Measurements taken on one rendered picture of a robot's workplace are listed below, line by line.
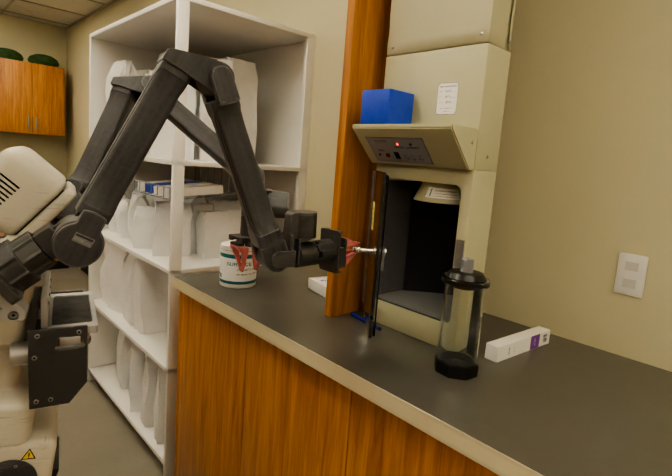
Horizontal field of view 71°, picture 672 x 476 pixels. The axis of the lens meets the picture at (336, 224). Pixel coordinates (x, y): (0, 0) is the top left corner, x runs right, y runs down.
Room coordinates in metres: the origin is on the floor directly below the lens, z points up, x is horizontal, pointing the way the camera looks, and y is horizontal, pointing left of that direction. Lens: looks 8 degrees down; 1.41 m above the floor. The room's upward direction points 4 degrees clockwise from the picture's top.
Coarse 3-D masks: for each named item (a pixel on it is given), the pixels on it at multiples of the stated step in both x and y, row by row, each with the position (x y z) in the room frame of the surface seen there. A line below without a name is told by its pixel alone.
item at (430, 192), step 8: (424, 184) 1.30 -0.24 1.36; (432, 184) 1.27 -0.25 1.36; (440, 184) 1.26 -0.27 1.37; (448, 184) 1.25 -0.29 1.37; (424, 192) 1.28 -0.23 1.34; (432, 192) 1.26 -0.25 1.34; (440, 192) 1.25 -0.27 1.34; (448, 192) 1.24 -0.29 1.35; (456, 192) 1.25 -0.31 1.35; (424, 200) 1.27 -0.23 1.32; (432, 200) 1.25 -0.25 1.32; (440, 200) 1.24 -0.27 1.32; (448, 200) 1.24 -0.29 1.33; (456, 200) 1.24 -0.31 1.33
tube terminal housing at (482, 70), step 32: (416, 64) 1.30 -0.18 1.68; (448, 64) 1.23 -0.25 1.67; (480, 64) 1.16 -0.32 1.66; (416, 96) 1.29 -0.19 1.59; (480, 96) 1.15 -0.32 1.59; (480, 128) 1.15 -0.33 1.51; (480, 160) 1.17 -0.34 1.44; (480, 192) 1.18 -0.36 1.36; (480, 224) 1.19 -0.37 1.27; (480, 256) 1.21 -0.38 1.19; (384, 320) 1.32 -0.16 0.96; (416, 320) 1.24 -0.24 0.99
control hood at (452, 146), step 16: (368, 128) 1.26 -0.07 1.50; (384, 128) 1.22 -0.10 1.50; (400, 128) 1.18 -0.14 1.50; (416, 128) 1.15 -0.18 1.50; (432, 128) 1.11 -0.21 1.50; (448, 128) 1.08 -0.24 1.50; (464, 128) 1.11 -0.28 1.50; (368, 144) 1.31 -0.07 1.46; (432, 144) 1.15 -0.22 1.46; (448, 144) 1.11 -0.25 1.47; (464, 144) 1.11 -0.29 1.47; (432, 160) 1.19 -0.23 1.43; (448, 160) 1.15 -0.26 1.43; (464, 160) 1.12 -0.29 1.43
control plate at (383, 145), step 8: (376, 144) 1.29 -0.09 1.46; (384, 144) 1.26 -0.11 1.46; (392, 144) 1.24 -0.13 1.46; (400, 144) 1.22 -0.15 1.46; (408, 144) 1.20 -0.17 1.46; (416, 144) 1.18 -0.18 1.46; (424, 144) 1.17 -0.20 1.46; (376, 152) 1.31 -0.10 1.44; (384, 152) 1.29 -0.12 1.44; (392, 152) 1.27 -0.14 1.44; (400, 152) 1.25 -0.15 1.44; (408, 152) 1.23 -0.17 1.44; (416, 152) 1.21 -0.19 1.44; (424, 152) 1.19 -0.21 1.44; (384, 160) 1.32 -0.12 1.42; (392, 160) 1.29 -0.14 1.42; (400, 160) 1.27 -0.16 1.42; (408, 160) 1.25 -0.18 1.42; (416, 160) 1.23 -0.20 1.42; (424, 160) 1.21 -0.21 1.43
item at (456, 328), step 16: (448, 288) 1.03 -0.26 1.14; (464, 288) 1.00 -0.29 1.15; (448, 304) 1.02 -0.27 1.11; (464, 304) 1.00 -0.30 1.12; (480, 304) 1.01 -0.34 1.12; (448, 320) 1.02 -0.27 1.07; (464, 320) 1.00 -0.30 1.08; (480, 320) 1.02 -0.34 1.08; (448, 336) 1.02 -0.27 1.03; (464, 336) 1.00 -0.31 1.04; (448, 352) 1.01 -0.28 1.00; (464, 352) 1.00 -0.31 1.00
